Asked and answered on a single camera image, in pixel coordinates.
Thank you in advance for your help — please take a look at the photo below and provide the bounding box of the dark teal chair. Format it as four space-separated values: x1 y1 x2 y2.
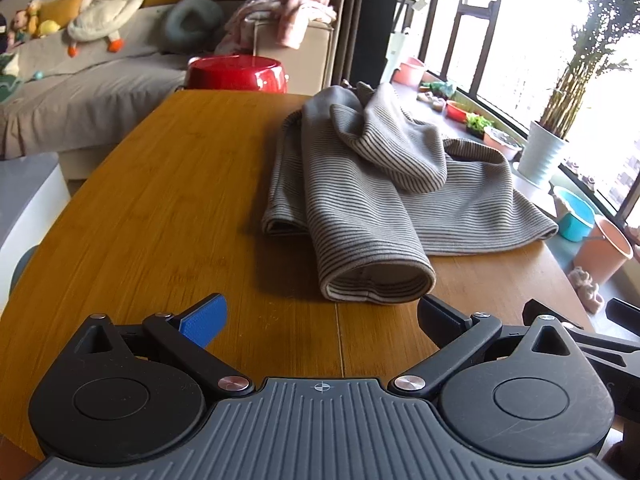
9 245 42 302

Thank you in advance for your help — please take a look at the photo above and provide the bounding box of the green seedling tray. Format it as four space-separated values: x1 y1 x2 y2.
464 113 496 139

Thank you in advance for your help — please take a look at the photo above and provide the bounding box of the grey covered sofa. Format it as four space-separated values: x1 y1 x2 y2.
0 0 337 196

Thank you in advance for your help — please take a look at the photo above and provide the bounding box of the black window frame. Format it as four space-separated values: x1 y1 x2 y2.
387 0 640 233

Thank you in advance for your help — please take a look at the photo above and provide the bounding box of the white ribbed plant pot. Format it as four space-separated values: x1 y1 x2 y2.
517 120 571 186

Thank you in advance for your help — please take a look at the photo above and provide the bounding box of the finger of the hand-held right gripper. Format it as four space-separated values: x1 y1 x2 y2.
522 298 640 362
604 297 640 324

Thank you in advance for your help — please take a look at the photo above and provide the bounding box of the striped knit sweater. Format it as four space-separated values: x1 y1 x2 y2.
261 81 559 306

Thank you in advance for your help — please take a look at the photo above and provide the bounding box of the pink flower pot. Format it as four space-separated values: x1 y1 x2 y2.
391 56 427 88

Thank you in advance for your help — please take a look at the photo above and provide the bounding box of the pink blanket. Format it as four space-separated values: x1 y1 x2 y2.
215 0 337 56

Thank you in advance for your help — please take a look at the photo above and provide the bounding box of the green and white cloth toy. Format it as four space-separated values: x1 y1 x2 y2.
0 52 22 104

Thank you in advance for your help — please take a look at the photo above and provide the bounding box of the pink plastic bucket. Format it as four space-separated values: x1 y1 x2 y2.
573 215 635 286

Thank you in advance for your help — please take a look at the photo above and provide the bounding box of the beige curtain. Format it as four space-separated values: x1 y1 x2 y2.
331 0 372 92

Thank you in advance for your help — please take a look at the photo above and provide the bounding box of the grey neck pillow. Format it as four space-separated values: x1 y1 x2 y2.
164 0 224 54

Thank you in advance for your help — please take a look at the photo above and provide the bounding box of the green bamboo plant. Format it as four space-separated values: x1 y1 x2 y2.
539 0 640 142

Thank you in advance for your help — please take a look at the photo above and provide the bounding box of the grey bowl planter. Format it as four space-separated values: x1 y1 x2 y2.
482 126 524 161

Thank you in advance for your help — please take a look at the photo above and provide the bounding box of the white floor mop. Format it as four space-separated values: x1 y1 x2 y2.
390 0 432 82

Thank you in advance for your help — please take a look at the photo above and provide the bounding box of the mustard yellow throw pillow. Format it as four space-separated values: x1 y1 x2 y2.
37 0 94 27

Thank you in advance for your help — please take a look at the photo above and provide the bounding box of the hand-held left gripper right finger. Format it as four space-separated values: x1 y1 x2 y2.
391 293 577 402

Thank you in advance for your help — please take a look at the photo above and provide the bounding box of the blue plastic bucket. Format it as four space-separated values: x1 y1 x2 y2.
553 185 597 241

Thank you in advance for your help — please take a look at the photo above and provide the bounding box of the grey-topped white stool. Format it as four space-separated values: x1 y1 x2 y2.
0 152 72 262

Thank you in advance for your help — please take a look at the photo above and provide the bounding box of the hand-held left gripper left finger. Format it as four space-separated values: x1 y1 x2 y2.
74 293 254 399

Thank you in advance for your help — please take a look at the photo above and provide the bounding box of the white duck plush toy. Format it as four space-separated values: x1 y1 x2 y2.
66 0 150 57

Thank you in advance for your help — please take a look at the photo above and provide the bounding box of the pink ornament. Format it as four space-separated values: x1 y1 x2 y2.
569 267 604 314

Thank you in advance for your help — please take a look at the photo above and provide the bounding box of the red plastic basin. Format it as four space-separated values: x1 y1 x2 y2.
185 55 291 94

